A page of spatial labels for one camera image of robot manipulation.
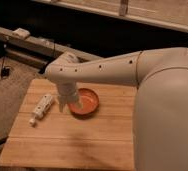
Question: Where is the black power adapter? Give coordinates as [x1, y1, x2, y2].
[0, 67, 10, 77]

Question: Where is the grey metal rail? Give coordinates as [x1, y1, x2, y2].
[0, 27, 100, 61]

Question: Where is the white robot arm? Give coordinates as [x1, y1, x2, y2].
[45, 47, 188, 171]

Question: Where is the wooden board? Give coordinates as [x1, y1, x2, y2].
[0, 79, 136, 171]

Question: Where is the white plastic bottle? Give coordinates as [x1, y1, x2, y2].
[29, 94, 54, 127]

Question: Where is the white box on rail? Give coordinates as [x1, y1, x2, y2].
[12, 28, 30, 39]

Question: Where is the orange ceramic bowl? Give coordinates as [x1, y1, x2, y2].
[68, 88, 99, 116]

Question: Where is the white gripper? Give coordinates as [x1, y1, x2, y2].
[57, 83, 83, 112]

